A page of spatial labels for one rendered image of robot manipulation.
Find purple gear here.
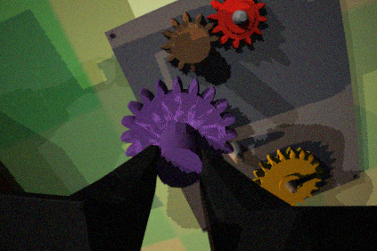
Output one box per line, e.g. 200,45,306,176
120,76,238,188

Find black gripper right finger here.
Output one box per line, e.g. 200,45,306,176
200,148,377,251

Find brown gear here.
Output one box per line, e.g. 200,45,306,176
161,12,220,72

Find red gear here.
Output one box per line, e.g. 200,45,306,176
206,0,267,50

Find yellow gear with black stripe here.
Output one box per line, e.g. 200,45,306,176
252,146,323,206

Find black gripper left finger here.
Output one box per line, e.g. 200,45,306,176
0,145,159,251

